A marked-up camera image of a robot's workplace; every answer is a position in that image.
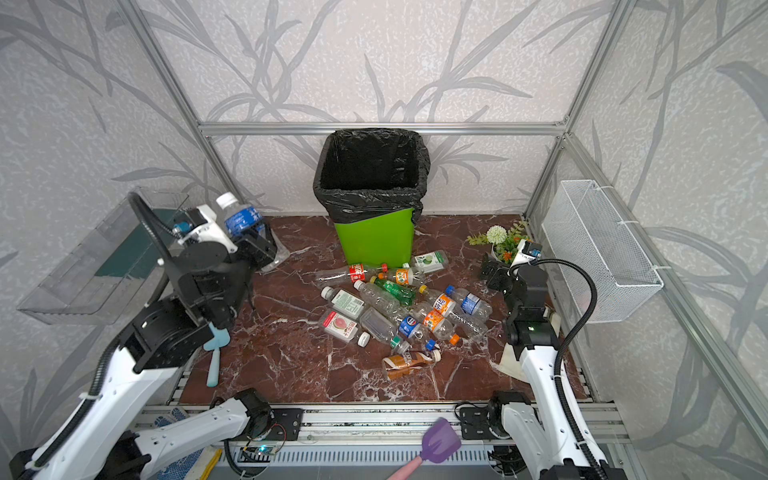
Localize white pot artificial flowers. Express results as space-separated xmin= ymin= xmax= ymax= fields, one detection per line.
xmin=467 ymin=220 xmax=532 ymax=266

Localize white wire mesh basket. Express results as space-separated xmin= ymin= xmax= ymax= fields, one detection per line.
xmin=542 ymin=180 xmax=664 ymax=324

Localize crushed brown label bottle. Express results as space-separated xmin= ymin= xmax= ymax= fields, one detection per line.
xmin=382 ymin=350 xmax=442 ymax=380

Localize orange label bottle near bin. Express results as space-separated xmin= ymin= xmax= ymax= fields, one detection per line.
xmin=378 ymin=265 xmax=425 ymax=287

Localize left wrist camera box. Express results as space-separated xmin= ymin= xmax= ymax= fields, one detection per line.
xmin=171 ymin=204 xmax=238 ymax=254

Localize purple plastic scoop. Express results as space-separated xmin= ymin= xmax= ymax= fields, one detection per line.
xmin=388 ymin=418 xmax=462 ymax=480

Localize lime label square bottle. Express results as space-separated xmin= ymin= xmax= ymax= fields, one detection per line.
xmin=410 ymin=250 xmax=449 ymax=274

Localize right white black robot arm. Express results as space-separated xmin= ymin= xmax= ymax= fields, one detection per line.
xmin=479 ymin=257 xmax=627 ymax=479

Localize pepsi blue label bottle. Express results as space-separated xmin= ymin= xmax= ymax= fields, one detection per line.
xmin=398 ymin=315 xmax=436 ymax=352

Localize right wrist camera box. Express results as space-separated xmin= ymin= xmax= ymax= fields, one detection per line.
xmin=511 ymin=239 xmax=542 ymax=266

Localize long clear bottle white cap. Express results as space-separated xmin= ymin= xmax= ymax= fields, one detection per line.
xmin=354 ymin=280 xmax=409 ymax=322

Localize blue white work glove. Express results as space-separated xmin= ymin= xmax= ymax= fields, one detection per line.
xmin=153 ymin=407 xmax=203 ymax=480

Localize blue label water bottle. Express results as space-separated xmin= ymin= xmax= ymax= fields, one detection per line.
xmin=216 ymin=192 xmax=266 ymax=242

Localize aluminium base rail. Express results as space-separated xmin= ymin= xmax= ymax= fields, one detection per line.
xmin=131 ymin=401 xmax=631 ymax=469

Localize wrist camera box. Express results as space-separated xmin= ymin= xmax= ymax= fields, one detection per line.
xmin=171 ymin=204 xmax=238 ymax=254
xmin=511 ymin=239 xmax=542 ymax=266

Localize green sprite bottle yellow cap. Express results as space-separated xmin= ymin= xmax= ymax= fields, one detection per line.
xmin=370 ymin=275 xmax=416 ymax=307

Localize clear acrylic wall shelf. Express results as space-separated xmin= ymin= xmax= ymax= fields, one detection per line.
xmin=17 ymin=199 xmax=161 ymax=325

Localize coca cola bottle near bin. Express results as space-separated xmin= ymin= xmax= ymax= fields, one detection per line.
xmin=315 ymin=263 xmax=376 ymax=285

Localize clear bottle green cap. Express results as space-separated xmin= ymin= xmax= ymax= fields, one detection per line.
xmin=359 ymin=307 xmax=411 ymax=355

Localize orange fanta label bottle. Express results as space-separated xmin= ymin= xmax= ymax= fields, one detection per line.
xmin=418 ymin=285 xmax=460 ymax=345

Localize teal plastic spatula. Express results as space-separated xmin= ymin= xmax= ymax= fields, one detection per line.
xmin=203 ymin=323 xmax=230 ymax=388

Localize black bin liner bag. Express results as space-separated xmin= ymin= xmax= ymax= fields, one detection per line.
xmin=313 ymin=128 xmax=431 ymax=224

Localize clear bottle blue cap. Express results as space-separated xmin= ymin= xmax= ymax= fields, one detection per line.
xmin=445 ymin=285 xmax=493 ymax=322

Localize pink guava label bottle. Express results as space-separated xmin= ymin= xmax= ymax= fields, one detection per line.
xmin=319 ymin=309 xmax=359 ymax=343

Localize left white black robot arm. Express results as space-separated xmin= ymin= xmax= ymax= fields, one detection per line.
xmin=9 ymin=193 xmax=277 ymax=479

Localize green circuit board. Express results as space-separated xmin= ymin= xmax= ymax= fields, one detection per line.
xmin=241 ymin=444 xmax=283 ymax=461

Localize green label square bottle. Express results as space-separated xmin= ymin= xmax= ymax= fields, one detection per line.
xmin=321 ymin=286 xmax=366 ymax=320

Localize green plastic trash bin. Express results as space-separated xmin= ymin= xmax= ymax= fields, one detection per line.
xmin=334 ymin=208 xmax=415 ymax=268

